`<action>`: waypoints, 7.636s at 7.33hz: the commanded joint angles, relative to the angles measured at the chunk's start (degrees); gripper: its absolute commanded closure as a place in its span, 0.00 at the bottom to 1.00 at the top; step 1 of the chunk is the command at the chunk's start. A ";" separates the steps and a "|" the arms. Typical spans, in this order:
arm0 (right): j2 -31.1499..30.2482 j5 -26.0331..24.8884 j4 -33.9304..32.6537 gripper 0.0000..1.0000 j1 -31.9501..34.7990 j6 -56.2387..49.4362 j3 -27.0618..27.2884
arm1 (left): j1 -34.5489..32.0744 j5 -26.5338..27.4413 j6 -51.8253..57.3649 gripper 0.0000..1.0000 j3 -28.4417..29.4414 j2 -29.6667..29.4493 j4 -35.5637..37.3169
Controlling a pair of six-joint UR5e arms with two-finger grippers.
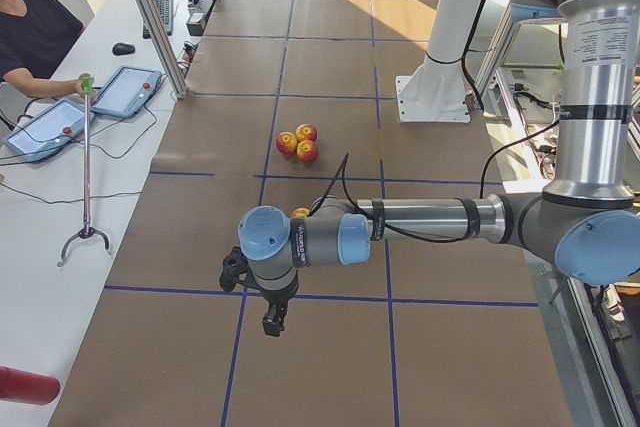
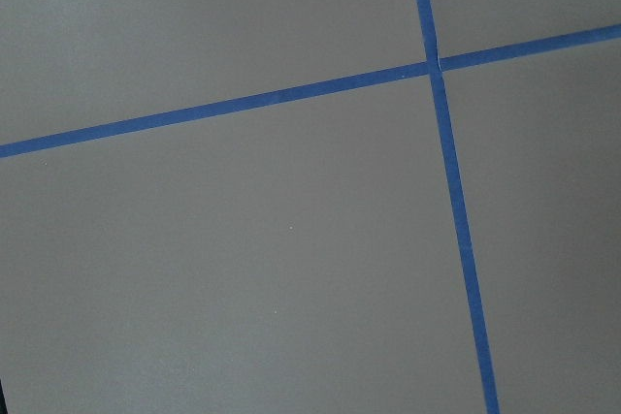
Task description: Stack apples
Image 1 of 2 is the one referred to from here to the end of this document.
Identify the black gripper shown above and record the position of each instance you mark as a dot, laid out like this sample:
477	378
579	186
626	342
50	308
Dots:
275	300

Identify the red yellow apple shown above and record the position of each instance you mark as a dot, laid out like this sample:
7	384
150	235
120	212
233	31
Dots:
306	131
300	212
307	151
286	143

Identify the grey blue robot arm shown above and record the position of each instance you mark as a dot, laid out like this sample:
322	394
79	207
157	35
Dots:
581	222

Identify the person's hand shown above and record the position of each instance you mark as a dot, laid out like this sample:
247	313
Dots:
84	85

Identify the red yellow apple front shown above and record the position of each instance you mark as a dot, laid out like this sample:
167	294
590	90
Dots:
307	151

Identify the red yellow apple back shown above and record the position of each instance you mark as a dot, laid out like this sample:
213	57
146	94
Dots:
306	131

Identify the red cylinder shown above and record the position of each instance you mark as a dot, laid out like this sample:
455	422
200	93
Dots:
27	387

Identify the blue teach pendant far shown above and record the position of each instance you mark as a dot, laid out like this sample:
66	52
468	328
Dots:
127	91

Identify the blue teach pendant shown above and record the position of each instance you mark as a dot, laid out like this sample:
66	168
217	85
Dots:
127	91
48	132

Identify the blue teach pendant near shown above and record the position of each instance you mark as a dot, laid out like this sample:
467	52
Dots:
48	132

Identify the silver reacher grabber tool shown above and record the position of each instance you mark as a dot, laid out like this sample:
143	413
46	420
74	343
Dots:
87	230

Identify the black computer mouse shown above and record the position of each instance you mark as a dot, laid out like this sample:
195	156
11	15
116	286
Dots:
123	48

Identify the black keyboard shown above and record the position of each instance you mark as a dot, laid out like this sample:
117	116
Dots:
165	11

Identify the person in black shirt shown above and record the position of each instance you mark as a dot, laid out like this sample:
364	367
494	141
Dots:
36	36

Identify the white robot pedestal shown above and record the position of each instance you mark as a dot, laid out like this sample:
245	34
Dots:
435	92

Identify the aluminium frame post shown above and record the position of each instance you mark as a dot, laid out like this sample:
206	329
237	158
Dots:
163	48

